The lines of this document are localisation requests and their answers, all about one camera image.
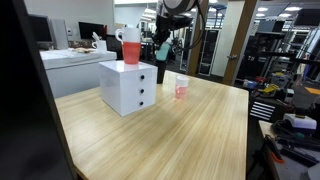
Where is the plate with food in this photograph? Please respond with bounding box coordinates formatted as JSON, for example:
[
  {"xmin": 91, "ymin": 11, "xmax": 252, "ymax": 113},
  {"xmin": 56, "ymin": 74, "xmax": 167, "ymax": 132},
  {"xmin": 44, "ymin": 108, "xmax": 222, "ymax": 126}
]
[{"xmin": 74, "ymin": 47, "xmax": 98, "ymax": 55}]

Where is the wooden door post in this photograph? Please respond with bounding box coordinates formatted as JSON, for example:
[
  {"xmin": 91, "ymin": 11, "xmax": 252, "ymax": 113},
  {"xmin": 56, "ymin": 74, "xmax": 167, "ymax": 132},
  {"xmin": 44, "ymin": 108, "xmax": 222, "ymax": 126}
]
[
  {"xmin": 222, "ymin": 0, "xmax": 258, "ymax": 86},
  {"xmin": 185, "ymin": 6, "xmax": 210, "ymax": 77}
]

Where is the black computer monitor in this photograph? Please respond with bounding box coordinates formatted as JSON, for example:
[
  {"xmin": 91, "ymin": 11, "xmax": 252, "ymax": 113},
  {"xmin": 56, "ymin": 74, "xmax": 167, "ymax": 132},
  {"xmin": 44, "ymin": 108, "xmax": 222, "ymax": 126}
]
[
  {"xmin": 28, "ymin": 14, "xmax": 54, "ymax": 43},
  {"xmin": 78, "ymin": 21, "xmax": 105, "ymax": 41}
]

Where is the black white striped panel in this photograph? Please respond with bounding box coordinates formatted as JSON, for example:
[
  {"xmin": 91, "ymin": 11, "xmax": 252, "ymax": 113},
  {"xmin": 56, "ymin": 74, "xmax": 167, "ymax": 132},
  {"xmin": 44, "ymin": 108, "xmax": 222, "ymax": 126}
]
[{"xmin": 248, "ymin": 100, "xmax": 277, "ymax": 123}]

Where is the white three-drawer box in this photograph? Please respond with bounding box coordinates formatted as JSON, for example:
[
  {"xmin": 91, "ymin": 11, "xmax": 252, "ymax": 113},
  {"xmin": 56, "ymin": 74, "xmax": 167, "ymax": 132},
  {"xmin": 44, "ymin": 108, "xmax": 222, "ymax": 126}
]
[{"xmin": 98, "ymin": 59, "xmax": 159, "ymax": 117}]

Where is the orange-handled tool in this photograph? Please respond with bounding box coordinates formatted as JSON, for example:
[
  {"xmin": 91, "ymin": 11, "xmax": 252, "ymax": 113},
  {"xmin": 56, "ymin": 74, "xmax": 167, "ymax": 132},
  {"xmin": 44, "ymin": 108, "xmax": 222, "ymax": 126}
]
[{"xmin": 264, "ymin": 134, "xmax": 286, "ymax": 165}]

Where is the tall white cup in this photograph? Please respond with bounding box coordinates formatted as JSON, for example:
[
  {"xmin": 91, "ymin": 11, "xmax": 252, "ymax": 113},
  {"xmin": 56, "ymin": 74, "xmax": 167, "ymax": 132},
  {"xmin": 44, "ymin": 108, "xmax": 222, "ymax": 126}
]
[{"xmin": 114, "ymin": 27, "xmax": 142, "ymax": 44}]

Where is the white box-shaped device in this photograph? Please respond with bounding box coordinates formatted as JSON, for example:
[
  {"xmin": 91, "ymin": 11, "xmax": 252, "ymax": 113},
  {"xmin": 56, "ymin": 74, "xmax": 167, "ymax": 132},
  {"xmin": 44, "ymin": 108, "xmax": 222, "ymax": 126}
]
[{"xmin": 282, "ymin": 113, "xmax": 318, "ymax": 131}]

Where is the translucent blue plastic cup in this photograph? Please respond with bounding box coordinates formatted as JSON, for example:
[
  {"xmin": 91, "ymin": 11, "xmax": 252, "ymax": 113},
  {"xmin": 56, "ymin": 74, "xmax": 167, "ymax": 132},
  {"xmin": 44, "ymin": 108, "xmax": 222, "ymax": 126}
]
[{"xmin": 155, "ymin": 43, "xmax": 172, "ymax": 62}]

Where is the black plastic cup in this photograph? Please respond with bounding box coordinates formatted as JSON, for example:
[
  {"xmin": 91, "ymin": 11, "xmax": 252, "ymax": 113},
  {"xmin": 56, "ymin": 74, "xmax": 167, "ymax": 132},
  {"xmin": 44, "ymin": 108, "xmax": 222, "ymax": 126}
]
[{"xmin": 155, "ymin": 60, "xmax": 167, "ymax": 85}]

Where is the white desktop computer tower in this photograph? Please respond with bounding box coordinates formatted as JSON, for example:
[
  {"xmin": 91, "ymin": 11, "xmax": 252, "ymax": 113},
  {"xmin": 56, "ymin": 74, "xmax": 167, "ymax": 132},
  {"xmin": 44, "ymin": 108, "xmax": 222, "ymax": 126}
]
[{"xmin": 49, "ymin": 18, "xmax": 70, "ymax": 51}]

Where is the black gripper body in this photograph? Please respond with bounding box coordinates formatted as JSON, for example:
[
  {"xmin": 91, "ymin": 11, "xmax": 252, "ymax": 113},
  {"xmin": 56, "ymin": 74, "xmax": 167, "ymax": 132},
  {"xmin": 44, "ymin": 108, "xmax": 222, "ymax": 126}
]
[{"xmin": 153, "ymin": 13, "xmax": 195, "ymax": 40}]

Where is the black equipment rack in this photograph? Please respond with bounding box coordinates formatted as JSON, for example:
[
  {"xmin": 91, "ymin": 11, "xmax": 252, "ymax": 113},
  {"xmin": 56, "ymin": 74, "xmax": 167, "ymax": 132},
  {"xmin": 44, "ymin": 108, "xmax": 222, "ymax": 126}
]
[{"xmin": 238, "ymin": 19, "xmax": 301, "ymax": 84}]

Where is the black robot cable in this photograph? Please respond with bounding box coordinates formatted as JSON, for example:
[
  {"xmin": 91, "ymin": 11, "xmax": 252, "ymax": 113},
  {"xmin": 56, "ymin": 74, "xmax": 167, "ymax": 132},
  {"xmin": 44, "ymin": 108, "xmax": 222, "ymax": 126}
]
[{"xmin": 178, "ymin": 0, "xmax": 207, "ymax": 52}]

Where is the white mug holding utensils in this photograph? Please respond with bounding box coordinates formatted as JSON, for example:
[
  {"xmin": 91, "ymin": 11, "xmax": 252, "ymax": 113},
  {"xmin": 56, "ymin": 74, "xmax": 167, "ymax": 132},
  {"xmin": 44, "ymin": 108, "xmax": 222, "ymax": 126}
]
[{"xmin": 91, "ymin": 31, "xmax": 108, "ymax": 55}]

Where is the white cardboard storage box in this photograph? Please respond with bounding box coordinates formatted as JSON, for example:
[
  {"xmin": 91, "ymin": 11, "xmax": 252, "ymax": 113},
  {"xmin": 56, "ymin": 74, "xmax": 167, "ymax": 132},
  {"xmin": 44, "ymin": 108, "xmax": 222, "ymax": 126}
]
[{"xmin": 39, "ymin": 48, "xmax": 118, "ymax": 100}]

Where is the yellow hand tool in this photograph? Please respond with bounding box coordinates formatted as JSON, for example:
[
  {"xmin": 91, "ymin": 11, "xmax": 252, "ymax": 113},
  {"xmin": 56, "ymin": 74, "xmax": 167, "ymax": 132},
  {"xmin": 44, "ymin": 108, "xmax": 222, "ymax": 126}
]
[{"xmin": 262, "ymin": 83, "xmax": 281, "ymax": 95}]

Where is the orange plastic cup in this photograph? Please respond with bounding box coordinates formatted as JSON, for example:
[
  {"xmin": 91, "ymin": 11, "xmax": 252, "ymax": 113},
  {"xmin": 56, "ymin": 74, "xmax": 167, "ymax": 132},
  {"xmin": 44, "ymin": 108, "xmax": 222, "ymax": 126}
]
[{"xmin": 121, "ymin": 41, "xmax": 142, "ymax": 65}]

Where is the black monitor back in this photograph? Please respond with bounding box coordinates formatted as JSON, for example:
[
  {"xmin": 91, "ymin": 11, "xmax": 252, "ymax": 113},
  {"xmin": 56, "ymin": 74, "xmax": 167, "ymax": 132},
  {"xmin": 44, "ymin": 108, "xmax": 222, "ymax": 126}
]
[{"xmin": 0, "ymin": 0, "xmax": 78, "ymax": 180}]

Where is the pink plastic cup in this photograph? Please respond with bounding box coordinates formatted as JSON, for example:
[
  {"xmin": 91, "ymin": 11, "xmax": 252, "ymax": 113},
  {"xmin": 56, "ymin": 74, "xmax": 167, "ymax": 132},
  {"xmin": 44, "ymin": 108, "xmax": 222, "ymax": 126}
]
[{"xmin": 174, "ymin": 84, "xmax": 189, "ymax": 100}]

